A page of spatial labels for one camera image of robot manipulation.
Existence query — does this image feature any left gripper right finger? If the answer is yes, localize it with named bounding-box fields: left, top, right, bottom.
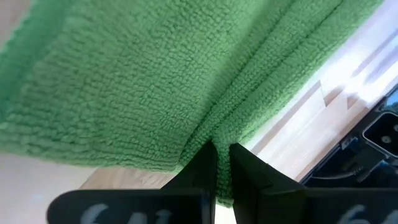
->
left=229, top=142, right=398, bottom=224

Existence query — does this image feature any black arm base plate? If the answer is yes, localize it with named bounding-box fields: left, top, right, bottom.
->
left=362, top=111, right=398, bottom=158

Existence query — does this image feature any green microfiber towel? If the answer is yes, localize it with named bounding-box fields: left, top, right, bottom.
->
left=0, top=0, right=385, bottom=208

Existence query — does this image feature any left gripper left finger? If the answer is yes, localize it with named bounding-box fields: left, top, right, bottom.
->
left=46, top=140, right=218, bottom=224

